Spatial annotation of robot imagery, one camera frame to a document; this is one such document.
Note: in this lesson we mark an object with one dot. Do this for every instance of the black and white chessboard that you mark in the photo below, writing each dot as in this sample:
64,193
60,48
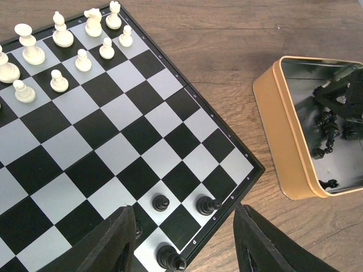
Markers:
67,164

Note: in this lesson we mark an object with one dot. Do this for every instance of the black king piece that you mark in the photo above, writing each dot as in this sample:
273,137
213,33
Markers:
168,258

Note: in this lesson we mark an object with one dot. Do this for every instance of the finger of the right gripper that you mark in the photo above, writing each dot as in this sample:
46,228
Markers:
343,97

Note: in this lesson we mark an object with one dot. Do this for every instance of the gold metal tin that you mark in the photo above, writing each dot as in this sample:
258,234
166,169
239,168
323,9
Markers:
288,110

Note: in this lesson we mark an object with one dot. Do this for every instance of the black chess pieces in tin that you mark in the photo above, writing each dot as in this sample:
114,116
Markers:
335,147

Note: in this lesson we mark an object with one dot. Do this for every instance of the white chess pieces group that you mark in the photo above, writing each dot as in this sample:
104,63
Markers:
94,54

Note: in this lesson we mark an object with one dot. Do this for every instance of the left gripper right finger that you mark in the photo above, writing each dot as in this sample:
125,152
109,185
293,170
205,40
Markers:
261,246

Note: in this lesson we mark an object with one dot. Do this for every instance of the black pawn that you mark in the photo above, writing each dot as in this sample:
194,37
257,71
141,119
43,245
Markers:
206,205
139,230
160,202

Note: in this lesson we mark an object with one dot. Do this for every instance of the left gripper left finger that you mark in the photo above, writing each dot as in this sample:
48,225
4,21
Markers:
108,247

